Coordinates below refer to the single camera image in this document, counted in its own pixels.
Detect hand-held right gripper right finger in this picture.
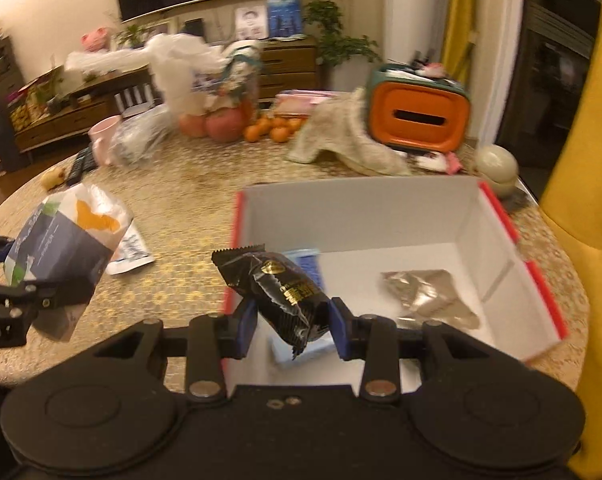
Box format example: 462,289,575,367
330,297,497,404

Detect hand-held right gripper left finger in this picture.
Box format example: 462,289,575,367
93,299,260,404

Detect black snack packet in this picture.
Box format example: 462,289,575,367
211,243,332,361

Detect white and grey snack bag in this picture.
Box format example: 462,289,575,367
3,182,134,344

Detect light blue carton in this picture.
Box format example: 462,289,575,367
270,248,334,367

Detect silver foil wrapper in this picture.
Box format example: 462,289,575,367
381,269,482,331

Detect red cardboard box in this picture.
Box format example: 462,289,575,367
222,176,570,396

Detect gold lace-patterned desktop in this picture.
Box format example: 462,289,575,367
0,132,590,393

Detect black remote control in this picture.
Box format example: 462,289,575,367
66,147,96,185

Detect box of yellow snacks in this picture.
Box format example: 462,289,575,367
8,80,52,132

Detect pink mug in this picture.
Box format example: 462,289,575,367
88,115,124,166

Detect clear plastic bag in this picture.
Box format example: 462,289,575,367
108,110,174,166

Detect pile of small tangerines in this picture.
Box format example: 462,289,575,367
243,114,307,144

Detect small pink white packet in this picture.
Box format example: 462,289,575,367
415,152,463,175

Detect red apple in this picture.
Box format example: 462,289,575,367
206,106,247,142
179,114,208,139

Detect beige cloth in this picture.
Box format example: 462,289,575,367
287,87,413,177

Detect white router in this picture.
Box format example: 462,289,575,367
116,85,154,114

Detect cream egg-shaped ornament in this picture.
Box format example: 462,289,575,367
473,143,520,199

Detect pink flat box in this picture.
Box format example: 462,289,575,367
275,89,341,117

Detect pink bear toy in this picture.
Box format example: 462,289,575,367
81,27,113,54

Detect orange and green tissue box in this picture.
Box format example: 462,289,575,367
366,64,473,154

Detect plant in glass vase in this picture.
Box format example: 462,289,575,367
113,21,152,51

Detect white hat doll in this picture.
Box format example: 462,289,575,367
217,42,262,110

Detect wooden television cabinet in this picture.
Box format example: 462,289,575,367
11,35,322,155

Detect white plastic bag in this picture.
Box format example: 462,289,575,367
63,32,227,116

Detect cosmetics on tissue box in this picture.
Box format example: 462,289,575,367
410,50,462,82

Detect yellow giraffe toy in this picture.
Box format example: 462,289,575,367
537,0,602,480

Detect blue picture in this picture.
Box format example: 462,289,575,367
267,0,303,40

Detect green potted tree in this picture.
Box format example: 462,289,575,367
276,0,382,92

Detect white column air conditioner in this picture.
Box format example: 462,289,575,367
378,0,449,67

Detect yellow curtain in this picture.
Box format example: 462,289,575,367
440,0,478,87

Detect dark display cabinet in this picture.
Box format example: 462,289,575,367
496,0,602,177

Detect white portrait photo frame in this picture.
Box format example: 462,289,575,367
235,6,268,40

